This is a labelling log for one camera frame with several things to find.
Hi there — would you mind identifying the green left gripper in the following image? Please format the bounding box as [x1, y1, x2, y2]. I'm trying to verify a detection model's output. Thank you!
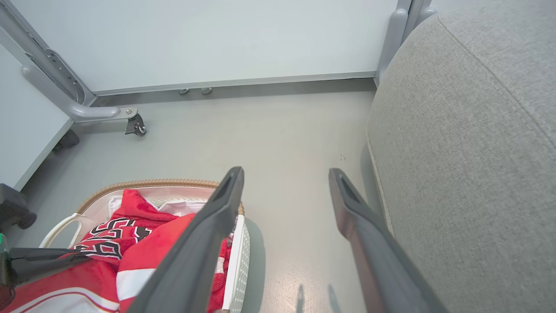
[0, 233, 89, 311]

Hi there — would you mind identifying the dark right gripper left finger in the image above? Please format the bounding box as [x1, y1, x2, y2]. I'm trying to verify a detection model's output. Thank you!
[126, 166, 245, 313]

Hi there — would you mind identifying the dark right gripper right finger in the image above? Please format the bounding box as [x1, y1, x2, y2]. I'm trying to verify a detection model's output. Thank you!
[328, 168, 449, 313]

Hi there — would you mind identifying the red jersey with black letters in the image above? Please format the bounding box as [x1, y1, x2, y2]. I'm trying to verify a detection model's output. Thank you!
[0, 188, 179, 313]

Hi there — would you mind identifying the white basket with brown rim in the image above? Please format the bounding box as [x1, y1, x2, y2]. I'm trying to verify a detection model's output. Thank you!
[39, 179, 252, 313]

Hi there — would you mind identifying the white liner sheet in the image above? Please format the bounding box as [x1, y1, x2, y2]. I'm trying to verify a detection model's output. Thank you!
[108, 196, 207, 216]

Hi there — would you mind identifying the black caster wheel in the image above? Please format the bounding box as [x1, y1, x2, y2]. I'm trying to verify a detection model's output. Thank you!
[52, 129, 80, 153]
[125, 112, 147, 137]

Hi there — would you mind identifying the grey fabric sofa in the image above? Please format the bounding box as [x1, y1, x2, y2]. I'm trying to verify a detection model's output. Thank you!
[366, 0, 556, 313]

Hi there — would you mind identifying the grey curved support leg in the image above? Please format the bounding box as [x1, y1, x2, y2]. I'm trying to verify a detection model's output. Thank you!
[21, 64, 139, 123]
[376, 8, 410, 86]
[414, 5, 437, 27]

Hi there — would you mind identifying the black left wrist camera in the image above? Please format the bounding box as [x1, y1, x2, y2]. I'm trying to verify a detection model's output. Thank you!
[0, 183, 37, 233]

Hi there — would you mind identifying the grey partition corner post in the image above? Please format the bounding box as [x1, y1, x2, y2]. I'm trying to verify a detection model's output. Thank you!
[397, 0, 425, 40]
[0, 0, 97, 107]

